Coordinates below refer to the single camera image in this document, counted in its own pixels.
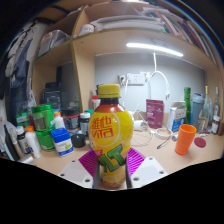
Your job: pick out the green plastic jar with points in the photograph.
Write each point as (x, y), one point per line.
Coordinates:
(42, 117)

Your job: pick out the hanging clothes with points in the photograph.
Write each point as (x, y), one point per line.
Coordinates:
(16, 73)

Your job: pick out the round white dish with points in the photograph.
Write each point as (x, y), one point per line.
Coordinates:
(163, 133)

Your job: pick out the black round lid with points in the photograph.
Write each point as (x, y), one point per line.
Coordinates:
(78, 140)

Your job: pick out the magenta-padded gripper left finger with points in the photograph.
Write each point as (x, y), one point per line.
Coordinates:
(75, 173)

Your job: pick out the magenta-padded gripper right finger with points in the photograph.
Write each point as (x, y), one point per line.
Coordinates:
(148, 171)

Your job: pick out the yellow drink bottle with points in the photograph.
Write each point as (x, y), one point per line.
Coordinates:
(110, 133)

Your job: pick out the under-shelf light bar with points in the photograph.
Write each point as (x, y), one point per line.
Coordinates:
(153, 48)

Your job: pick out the magenta pouch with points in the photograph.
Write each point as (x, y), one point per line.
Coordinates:
(154, 114)

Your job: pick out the white bottle with orange cap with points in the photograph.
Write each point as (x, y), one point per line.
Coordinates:
(32, 143)

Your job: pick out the clear bottle with gold cap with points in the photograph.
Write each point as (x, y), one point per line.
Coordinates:
(207, 111)

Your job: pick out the green glass bottle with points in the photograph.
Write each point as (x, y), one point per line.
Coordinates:
(187, 105)

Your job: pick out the flat round red coaster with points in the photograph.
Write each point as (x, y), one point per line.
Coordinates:
(200, 142)

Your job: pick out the white bottle with blue lid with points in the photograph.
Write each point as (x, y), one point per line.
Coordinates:
(62, 143)

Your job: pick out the white wall power strip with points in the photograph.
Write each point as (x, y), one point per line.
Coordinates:
(136, 79)

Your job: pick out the red and white canister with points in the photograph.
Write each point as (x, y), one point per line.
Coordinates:
(95, 103)

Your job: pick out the blue and white carton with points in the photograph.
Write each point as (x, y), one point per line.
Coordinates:
(176, 116)

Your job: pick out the black jar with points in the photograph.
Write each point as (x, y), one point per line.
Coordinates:
(70, 120)

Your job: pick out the grey shaker bottle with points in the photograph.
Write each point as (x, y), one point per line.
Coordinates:
(196, 111)

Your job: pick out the white power adapter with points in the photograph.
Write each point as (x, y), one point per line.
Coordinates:
(140, 125)

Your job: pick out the orange plastic cup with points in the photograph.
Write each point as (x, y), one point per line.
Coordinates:
(185, 140)

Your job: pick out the black appliance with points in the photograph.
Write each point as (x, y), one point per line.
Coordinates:
(50, 96)

